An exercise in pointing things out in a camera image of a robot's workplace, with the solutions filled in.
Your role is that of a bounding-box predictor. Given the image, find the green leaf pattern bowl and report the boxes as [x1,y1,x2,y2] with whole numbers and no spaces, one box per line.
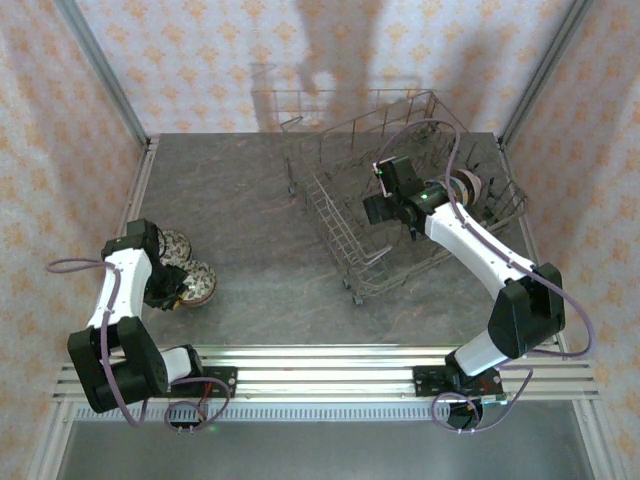
[178,259,219,307]

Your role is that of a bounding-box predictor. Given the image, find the brown diamond pattern bowl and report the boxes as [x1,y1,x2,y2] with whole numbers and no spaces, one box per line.
[160,228,194,262]

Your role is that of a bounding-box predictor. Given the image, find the aluminium table side rail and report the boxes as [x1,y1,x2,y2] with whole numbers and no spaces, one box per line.
[74,135,160,361]
[497,134,571,361]

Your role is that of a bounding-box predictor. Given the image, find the pink patterned bowl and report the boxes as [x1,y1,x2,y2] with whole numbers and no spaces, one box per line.
[459,167,486,205]

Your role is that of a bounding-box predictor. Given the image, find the grey metal front panel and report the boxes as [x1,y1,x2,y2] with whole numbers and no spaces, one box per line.
[52,419,599,480]

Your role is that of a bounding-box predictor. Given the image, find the aluminium frame post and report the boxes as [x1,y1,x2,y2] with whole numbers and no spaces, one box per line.
[53,0,153,151]
[499,0,597,147]

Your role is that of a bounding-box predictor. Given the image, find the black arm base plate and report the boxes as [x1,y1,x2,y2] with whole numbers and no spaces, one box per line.
[147,366,239,400]
[412,364,502,400]

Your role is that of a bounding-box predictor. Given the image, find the white slotted cable duct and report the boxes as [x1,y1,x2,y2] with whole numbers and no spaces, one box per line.
[74,403,584,422]

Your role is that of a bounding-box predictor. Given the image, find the aluminium front rail base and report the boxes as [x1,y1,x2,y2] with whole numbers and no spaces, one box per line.
[52,343,600,401]

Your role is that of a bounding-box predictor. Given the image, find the grey wire dish rack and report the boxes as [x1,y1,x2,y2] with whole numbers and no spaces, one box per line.
[278,88,530,307]

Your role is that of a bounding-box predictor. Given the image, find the small controller board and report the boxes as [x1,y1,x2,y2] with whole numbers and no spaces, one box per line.
[447,392,512,434]

